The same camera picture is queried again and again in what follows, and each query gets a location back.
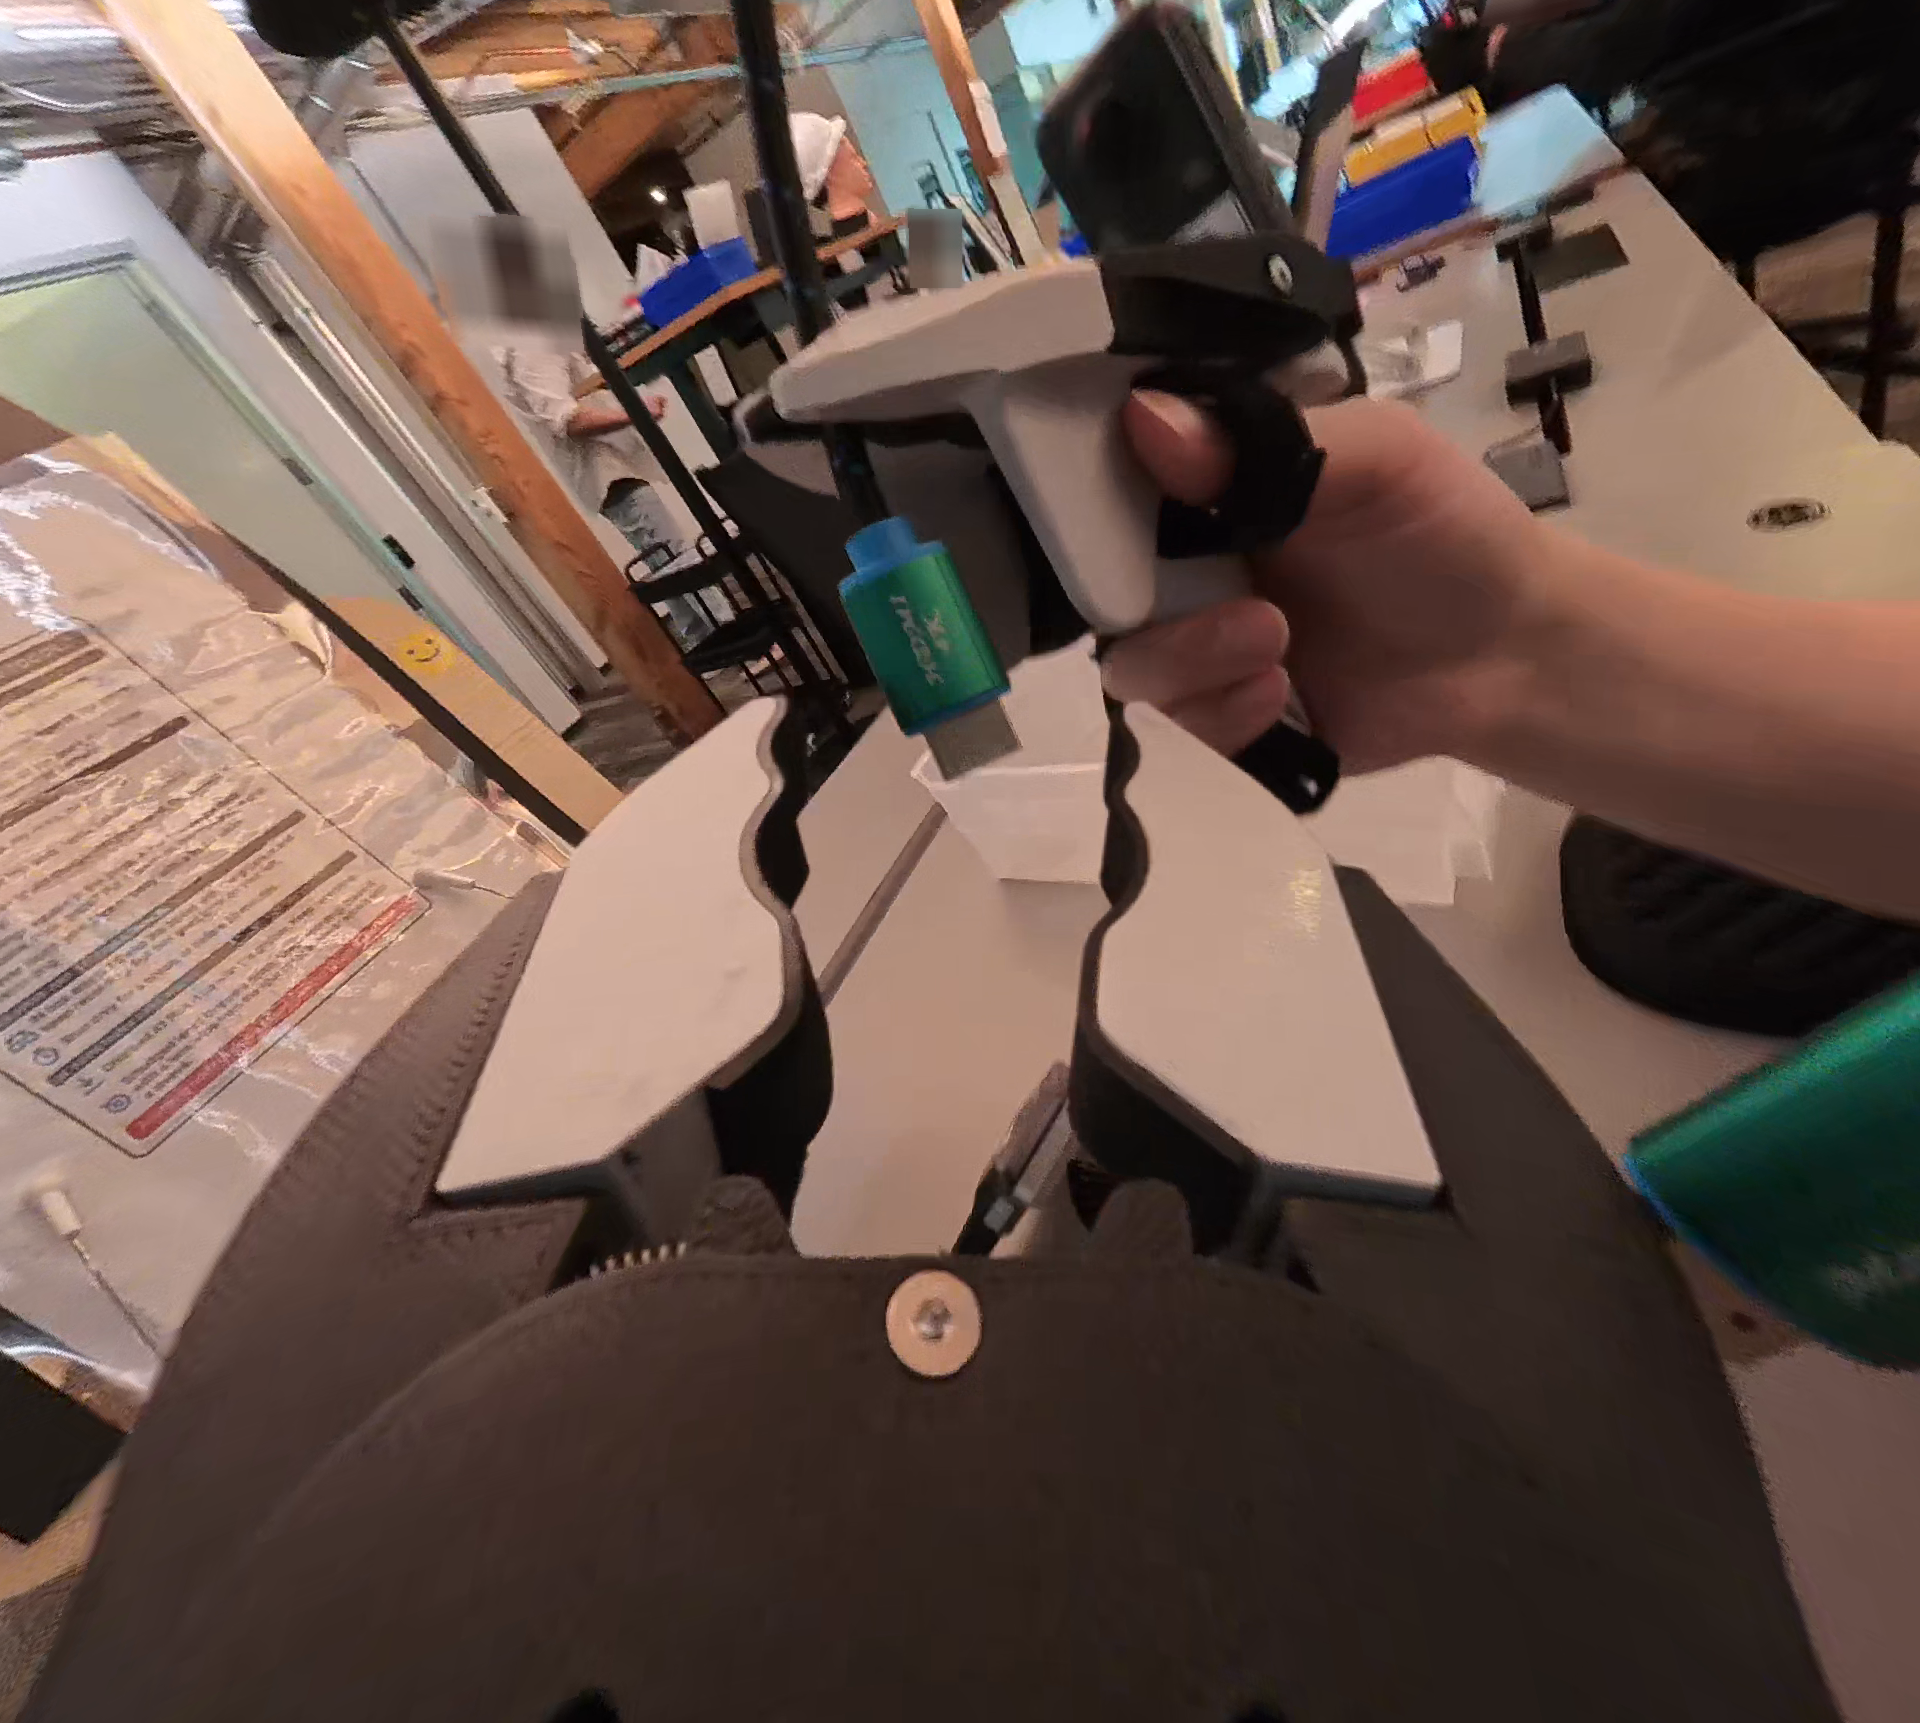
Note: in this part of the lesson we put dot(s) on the person's right hand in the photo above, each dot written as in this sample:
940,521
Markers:
1411,599

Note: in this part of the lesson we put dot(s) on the black cushion pad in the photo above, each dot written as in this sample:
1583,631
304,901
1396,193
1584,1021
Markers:
1725,945

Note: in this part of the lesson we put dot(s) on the round table bolt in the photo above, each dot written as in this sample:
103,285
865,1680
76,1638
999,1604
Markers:
1784,513

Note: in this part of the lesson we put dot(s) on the yellow smiley sticker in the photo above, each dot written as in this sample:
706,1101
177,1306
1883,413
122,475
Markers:
424,651

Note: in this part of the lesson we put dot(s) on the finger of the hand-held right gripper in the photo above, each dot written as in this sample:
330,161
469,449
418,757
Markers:
930,381
1020,299

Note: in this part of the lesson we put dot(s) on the red table bin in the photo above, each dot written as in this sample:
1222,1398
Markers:
1388,85

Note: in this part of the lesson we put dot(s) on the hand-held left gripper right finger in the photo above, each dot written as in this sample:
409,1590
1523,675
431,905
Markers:
1245,989

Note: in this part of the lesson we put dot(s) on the clear plastic organizer box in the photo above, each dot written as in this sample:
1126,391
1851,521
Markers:
1035,825

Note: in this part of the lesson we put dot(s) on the blue bin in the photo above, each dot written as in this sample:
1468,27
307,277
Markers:
1402,201
698,283

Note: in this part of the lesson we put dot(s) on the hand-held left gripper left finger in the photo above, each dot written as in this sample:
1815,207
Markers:
630,989

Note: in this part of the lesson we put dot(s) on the white framed glass door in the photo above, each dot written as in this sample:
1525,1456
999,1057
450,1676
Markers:
181,403

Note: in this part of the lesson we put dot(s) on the yellow bin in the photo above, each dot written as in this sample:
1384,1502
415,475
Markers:
1419,127

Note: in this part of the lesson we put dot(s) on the white hard hat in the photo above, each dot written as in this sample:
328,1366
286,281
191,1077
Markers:
825,157

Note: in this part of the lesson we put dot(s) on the small black table stand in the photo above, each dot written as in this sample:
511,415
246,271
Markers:
1526,475
1583,253

